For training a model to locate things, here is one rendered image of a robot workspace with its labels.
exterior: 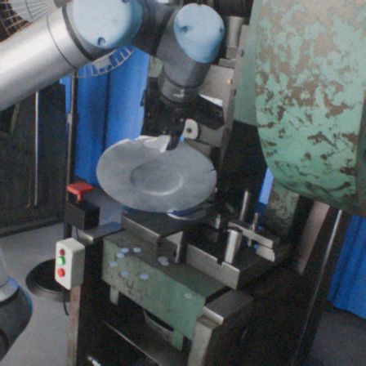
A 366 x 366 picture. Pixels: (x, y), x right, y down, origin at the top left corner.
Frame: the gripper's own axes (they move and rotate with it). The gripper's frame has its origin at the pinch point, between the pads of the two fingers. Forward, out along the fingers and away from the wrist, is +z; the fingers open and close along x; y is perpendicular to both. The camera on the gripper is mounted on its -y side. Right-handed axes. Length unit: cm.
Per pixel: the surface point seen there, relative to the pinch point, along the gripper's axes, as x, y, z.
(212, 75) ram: -24.2, -13.6, 4.3
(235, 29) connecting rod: -32.1, -17.6, -4.0
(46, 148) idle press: -84, 37, 156
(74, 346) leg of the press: 37, 17, 71
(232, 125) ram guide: -9.5, -17.7, 3.8
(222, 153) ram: -7.0, -18.2, 13.2
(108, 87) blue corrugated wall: -150, 0, 179
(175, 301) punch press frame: 28.7, -8.5, 31.1
